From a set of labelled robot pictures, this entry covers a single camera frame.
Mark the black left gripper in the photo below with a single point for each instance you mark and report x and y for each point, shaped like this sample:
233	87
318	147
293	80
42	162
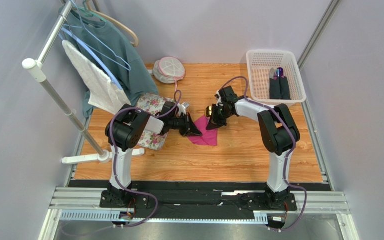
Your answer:
189	127

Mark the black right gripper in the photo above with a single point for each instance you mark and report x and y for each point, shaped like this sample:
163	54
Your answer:
217	115

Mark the magenta paper napkin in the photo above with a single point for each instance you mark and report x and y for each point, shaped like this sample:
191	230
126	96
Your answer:
208	138

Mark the iridescent gold spoon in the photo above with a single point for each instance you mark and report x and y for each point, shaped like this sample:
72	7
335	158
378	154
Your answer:
208	111

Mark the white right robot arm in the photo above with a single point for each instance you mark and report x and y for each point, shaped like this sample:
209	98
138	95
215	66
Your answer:
279	134

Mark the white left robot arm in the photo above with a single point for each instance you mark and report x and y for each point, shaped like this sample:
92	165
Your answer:
124	132

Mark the dark rolled napkin bundle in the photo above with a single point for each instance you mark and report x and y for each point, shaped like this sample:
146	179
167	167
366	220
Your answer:
279	88

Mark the floral cloth mat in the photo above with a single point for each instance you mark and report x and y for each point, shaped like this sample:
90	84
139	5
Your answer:
153	104

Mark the white mesh laundry pouch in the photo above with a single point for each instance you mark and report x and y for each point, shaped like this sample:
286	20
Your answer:
169	70

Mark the white plastic basket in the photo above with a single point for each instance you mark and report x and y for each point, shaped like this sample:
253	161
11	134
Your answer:
260	61

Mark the white towel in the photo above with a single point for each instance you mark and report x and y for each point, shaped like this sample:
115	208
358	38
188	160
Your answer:
104	94

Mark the blue clothes hanger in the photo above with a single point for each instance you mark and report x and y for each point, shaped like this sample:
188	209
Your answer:
67	29

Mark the wooden clothes hanger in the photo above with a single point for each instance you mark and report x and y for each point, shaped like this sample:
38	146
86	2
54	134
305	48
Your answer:
93	7

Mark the teal t-shirt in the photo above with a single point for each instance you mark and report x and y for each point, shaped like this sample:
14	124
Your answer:
107	62

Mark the metal clothes rack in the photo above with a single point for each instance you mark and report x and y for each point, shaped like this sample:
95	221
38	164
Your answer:
34	67

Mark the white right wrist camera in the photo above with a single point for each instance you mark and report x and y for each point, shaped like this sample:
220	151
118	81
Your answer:
218	95

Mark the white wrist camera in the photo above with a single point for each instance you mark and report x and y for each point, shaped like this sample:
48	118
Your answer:
218	95
182	108

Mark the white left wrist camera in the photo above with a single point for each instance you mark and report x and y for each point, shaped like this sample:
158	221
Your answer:
182	108

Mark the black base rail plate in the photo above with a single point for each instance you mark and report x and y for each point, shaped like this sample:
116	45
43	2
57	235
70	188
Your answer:
197	200

